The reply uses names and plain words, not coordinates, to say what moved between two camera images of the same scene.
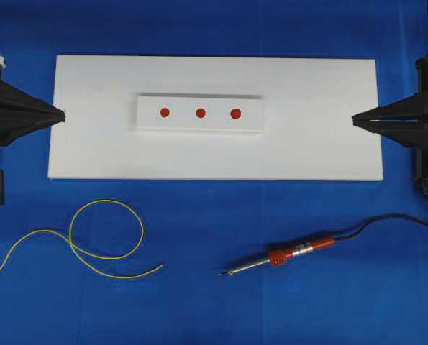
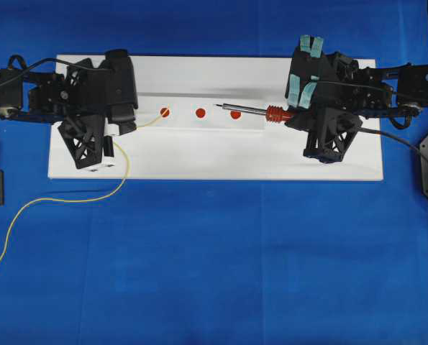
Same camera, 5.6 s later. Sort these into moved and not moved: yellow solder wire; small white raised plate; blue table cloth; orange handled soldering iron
Moved: orange handled soldering iron; yellow solder wire
Not moved: blue table cloth; small white raised plate
